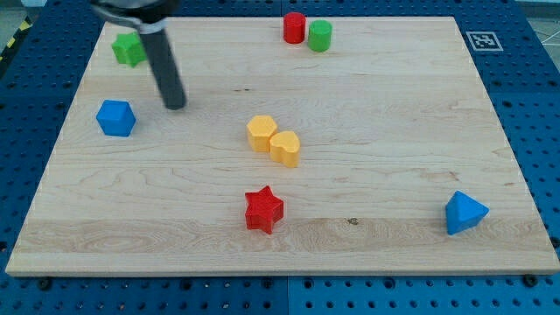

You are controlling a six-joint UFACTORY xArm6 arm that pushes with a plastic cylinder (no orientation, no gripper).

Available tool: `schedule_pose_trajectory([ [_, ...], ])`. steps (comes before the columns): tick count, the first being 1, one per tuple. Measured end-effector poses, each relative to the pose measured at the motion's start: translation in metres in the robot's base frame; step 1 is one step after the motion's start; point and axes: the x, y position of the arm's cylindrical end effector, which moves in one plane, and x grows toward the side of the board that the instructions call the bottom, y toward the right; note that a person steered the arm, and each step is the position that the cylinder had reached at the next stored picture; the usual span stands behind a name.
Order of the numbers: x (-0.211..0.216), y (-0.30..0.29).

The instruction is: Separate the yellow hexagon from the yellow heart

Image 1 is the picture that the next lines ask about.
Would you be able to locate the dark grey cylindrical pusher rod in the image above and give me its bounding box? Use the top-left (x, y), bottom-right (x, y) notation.
top-left (140, 29), bottom-right (187, 110)

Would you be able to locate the red star block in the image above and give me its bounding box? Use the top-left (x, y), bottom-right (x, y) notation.
top-left (245, 185), bottom-right (284, 235)

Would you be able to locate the blue triangle block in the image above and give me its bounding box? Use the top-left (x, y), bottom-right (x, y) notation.
top-left (445, 191), bottom-right (489, 235)

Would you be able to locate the yellow heart block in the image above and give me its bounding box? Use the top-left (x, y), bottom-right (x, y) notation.
top-left (269, 131), bottom-right (300, 168)

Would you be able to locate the blue hexagon block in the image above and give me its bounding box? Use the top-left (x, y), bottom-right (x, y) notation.
top-left (96, 100), bottom-right (136, 137)

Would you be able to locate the grey metallic tool mount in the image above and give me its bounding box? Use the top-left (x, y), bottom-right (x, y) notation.
top-left (89, 0), bottom-right (179, 34)

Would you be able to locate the green star block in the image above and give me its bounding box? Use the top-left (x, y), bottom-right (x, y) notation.
top-left (111, 32), bottom-right (147, 67)

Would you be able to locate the light wooden board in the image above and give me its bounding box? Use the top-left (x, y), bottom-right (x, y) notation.
top-left (6, 17), bottom-right (559, 277)

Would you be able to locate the white fiducial marker tag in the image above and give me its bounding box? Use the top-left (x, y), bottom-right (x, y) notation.
top-left (465, 31), bottom-right (503, 52)

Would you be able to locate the red cylinder block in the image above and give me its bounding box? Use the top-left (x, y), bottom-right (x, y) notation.
top-left (283, 11), bottom-right (306, 44)

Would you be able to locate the yellow hexagon block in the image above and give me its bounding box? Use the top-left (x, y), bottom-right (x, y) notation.
top-left (246, 115), bottom-right (277, 152)

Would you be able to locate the green cylinder block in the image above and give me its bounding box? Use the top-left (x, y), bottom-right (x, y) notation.
top-left (307, 19), bottom-right (333, 53)

